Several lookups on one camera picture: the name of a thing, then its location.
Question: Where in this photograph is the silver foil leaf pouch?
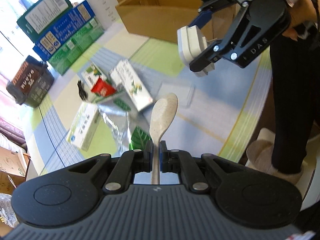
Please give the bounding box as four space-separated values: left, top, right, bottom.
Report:
97 92 151 155

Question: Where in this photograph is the beige speckled spoon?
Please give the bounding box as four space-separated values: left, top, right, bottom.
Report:
149 93 178 185

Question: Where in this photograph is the red snack packet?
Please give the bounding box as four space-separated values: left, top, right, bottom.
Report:
91 77 117 97

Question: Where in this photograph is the white yellow flower box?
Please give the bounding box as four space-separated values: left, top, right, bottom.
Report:
109 60 153 112

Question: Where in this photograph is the black audio cable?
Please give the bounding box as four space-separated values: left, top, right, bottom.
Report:
76 80 89 103

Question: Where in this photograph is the person right hand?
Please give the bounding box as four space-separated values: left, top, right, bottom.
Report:
283 0 317 41

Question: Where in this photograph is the brown cardboard box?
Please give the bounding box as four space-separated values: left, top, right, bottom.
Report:
116 0 202 43

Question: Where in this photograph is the clear plastic box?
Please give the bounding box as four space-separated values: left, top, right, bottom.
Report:
156 81 195 108

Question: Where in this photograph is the checkered tablecloth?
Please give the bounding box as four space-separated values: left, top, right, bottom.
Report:
35 23 272 173

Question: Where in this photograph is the beige slipper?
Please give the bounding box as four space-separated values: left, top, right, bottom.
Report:
246 139 304 184

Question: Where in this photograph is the white tall box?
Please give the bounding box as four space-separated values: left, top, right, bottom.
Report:
87 0 120 30

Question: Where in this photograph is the blue carton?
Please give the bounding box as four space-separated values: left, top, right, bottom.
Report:
33 0 95 61

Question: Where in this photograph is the cardboard boxes pile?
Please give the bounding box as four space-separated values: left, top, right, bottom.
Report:
0 147 30 195

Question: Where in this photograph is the green wrapped carton pack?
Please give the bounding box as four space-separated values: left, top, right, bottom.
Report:
48 17 104 75

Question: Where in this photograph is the black instant noodle bowl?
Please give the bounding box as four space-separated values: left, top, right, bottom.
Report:
6 55 54 108

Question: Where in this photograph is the clear plastic bag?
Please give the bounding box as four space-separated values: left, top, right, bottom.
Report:
0 193 19 228

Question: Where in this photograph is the dark green carton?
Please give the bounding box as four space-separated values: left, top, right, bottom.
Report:
17 0 73 43

